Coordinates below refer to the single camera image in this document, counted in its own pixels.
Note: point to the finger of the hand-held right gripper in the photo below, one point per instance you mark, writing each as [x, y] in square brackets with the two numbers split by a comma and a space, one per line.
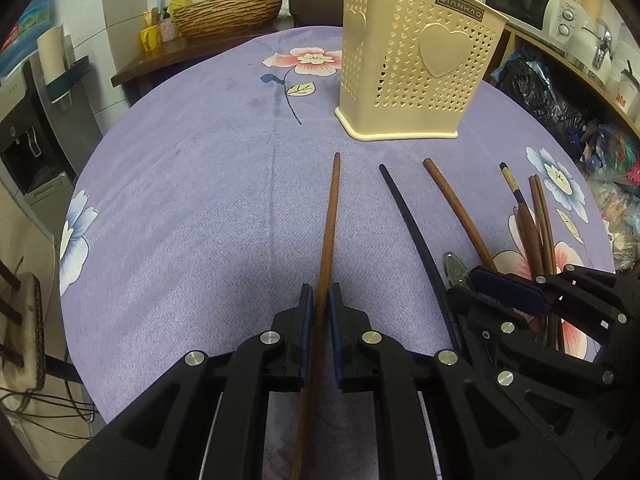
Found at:
[505, 287]
[475, 310]

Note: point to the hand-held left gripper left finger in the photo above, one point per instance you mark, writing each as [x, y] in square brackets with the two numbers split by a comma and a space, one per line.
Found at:
[301, 330]

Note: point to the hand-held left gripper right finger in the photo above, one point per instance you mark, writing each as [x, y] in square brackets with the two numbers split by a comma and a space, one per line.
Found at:
[338, 332]

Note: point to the metal spoon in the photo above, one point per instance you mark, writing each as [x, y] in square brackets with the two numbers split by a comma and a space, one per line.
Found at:
[452, 265]

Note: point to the brown wooden chopstick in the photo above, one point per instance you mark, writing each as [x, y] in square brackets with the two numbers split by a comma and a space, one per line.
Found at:
[450, 200]

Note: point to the blue yellow patterned chopstick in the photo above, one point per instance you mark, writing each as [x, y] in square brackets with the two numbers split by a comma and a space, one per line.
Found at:
[510, 180]

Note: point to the long light brown chopstick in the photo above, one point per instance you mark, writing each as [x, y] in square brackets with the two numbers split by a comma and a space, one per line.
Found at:
[330, 220]

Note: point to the dark navy chopstick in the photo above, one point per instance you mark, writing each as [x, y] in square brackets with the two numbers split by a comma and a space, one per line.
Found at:
[405, 210]

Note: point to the beige perforated utensil holder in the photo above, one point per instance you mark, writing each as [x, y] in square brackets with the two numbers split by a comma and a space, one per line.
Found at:
[400, 85]

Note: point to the colourful plastic bag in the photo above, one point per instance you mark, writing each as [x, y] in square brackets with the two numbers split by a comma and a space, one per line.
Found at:
[615, 150]
[620, 220]

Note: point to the purple floral tablecloth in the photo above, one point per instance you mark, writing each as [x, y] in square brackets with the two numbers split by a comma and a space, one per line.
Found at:
[200, 185]

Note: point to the black plastic bag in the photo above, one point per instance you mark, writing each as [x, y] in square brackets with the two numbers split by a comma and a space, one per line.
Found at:
[540, 90]

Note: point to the white cup orange label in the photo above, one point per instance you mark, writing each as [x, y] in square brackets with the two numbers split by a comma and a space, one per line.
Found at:
[627, 90]

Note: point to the wooden shelf unit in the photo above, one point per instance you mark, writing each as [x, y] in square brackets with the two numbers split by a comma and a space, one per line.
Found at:
[550, 50]

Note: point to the woven seat stool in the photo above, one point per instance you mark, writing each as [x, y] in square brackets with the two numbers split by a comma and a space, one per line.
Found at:
[27, 330]

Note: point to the white microwave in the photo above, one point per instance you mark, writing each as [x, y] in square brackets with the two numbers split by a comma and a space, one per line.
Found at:
[515, 0]

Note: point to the wicker basin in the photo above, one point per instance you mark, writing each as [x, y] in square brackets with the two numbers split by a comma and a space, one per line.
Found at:
[225, 15]

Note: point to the yellow cup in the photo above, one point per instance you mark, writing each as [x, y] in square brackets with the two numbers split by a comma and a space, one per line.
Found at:
[149, 40]

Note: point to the floral pump bottle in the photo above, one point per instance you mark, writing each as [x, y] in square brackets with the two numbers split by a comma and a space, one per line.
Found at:
[168, 30]

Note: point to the water dispenser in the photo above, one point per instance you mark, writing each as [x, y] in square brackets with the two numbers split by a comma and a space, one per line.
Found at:
[30, 125]

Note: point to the blue water jug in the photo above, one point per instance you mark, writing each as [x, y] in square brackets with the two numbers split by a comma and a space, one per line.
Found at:
[25, 35]

